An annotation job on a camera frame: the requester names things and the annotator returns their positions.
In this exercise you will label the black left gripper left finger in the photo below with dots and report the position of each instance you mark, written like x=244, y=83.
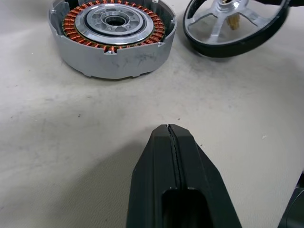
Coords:
x=152, y=180

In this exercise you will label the spoked rotor black rim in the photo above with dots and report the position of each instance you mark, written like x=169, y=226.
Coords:
x=213, y=51

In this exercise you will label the dark grey motor lid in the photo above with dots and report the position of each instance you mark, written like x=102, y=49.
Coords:
x=294, y=209

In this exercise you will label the silver motor housing copper windings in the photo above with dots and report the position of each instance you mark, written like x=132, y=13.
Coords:
x=107, y=61

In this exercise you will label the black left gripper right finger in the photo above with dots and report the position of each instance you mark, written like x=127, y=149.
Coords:
x=202, y=180

